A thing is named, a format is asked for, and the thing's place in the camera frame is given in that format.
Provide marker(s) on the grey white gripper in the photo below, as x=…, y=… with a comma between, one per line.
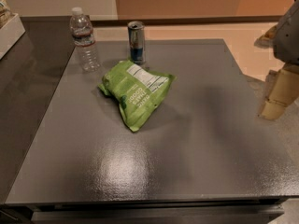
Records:
x=288, y=36

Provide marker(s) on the silver blue energy drink can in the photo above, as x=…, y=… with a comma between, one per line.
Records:
x=137, y=41

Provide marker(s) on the clear plastic water bottle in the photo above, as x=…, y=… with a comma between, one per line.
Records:
x=82, y=33

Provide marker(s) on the white box at left edge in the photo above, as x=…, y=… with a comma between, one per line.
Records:
x=11, y=28

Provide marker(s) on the green rice chip bag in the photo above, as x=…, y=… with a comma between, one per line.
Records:
x=138, y=92

